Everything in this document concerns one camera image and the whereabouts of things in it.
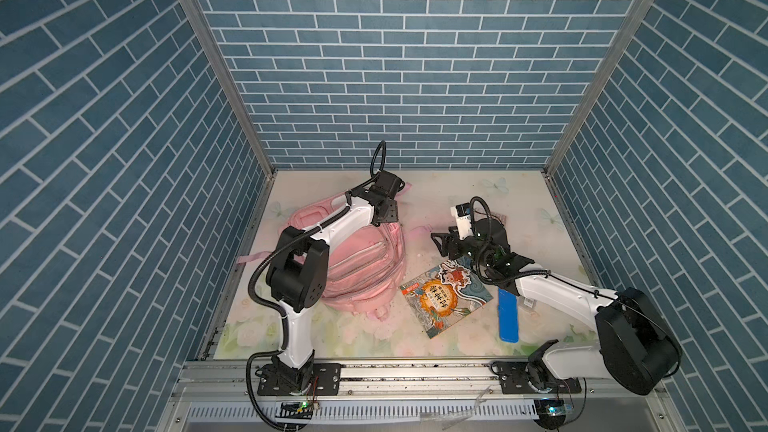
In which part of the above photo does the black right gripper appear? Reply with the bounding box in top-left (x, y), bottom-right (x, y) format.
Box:
top-left (430, 226), bottom-right (493, 271)

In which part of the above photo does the colourful children's story book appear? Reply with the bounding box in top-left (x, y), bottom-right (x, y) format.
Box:
top-left (399, 258), bottom-right (493, 338)

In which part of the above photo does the pink student backpack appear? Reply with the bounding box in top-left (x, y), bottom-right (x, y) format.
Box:
top-left (236, 182), bottom-right (415, 320)

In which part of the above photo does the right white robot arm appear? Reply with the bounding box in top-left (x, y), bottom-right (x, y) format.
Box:
top-left (430, 217), bottom-right (683, 396)

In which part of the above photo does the blue pencil case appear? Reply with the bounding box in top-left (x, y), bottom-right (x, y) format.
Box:
top-left (498, 290), bottom-right (519, 343)

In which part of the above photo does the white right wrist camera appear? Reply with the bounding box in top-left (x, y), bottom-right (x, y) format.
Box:
top-left (451, 202), bottom-right (474, 240)

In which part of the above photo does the left black corrugated cable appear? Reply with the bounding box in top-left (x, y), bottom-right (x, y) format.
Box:
top-left (244, 140), bottom-right (388, 432)

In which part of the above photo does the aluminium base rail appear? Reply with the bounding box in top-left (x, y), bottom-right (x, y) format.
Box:
top-left (158, 358), bottom-right (683, 431)

